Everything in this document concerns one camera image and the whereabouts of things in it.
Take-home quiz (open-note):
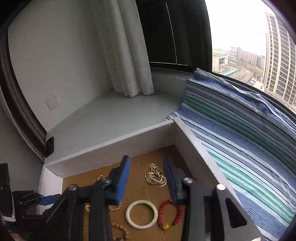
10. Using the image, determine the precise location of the red amber bead bracelet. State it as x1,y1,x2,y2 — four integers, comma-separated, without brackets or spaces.
157,199,183,231

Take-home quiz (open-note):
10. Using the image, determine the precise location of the striped blue green bedsheet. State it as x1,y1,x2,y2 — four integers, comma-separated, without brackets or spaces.
166,109,295,240

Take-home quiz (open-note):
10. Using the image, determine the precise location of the white cardboard box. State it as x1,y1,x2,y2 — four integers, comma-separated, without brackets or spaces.
38,117,265,241

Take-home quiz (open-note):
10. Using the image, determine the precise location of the white wall socket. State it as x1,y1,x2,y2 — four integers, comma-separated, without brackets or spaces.
46,94,60,110

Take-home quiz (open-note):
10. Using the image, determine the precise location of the white curtain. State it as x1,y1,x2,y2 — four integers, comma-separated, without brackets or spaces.
91,1,154,97

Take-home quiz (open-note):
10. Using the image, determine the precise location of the pale green jade bangle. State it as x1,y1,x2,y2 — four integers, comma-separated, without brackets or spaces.
125,200,158,230

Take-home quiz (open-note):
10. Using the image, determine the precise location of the striped pillow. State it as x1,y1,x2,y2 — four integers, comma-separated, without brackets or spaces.
184,69,295,172

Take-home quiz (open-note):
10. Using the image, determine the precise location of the gold rings and charms pile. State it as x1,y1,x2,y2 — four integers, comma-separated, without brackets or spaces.
144,163,168,187

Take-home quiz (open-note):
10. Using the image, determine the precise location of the brown wooden bead bracelet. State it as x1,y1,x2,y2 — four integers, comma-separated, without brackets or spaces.
111,222,130,241

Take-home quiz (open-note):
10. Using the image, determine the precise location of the gold bead necklace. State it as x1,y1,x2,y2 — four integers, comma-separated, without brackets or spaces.
84,174,122,214

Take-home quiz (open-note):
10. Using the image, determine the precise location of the small black device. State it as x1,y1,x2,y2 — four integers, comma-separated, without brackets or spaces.
45,136,55,158

